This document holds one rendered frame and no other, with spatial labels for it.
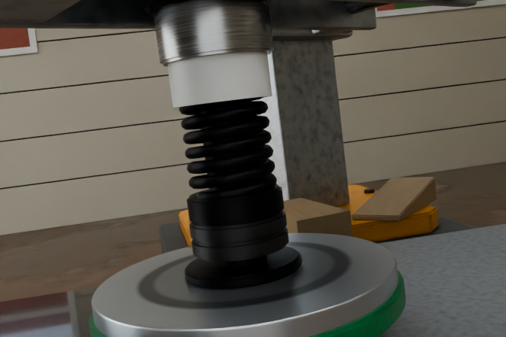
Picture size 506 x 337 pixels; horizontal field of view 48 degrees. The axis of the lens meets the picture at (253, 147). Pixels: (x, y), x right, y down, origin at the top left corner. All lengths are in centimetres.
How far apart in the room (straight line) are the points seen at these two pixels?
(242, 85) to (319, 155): 87
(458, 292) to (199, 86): 28
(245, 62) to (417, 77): 664
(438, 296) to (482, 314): 5
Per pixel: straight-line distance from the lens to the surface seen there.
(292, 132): 117
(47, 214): 656
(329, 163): 125
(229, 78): 37
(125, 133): 637
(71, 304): 61
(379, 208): 114
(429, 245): 65
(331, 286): 36
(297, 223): 94
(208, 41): 36
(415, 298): 50
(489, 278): 54
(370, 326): 35
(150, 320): 35
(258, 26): 38
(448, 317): 46
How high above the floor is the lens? 102
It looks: 4 degrees down
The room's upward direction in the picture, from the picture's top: 7 degrees counter-clockwise
